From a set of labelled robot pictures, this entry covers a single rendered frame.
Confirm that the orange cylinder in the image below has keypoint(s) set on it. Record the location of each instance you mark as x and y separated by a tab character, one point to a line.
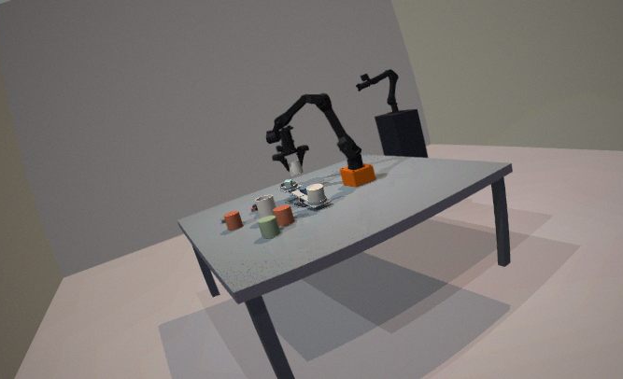
233	220
284	216

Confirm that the green cylinder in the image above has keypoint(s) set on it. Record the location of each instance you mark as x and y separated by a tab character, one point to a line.
268	227

